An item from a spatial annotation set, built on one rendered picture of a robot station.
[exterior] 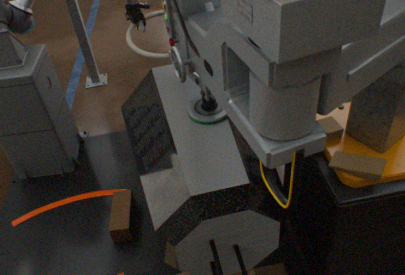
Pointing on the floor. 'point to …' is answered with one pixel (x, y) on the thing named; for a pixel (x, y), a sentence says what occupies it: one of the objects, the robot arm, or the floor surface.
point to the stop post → (96, 79)
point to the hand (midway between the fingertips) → (141, 29)
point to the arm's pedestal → (37, 119)
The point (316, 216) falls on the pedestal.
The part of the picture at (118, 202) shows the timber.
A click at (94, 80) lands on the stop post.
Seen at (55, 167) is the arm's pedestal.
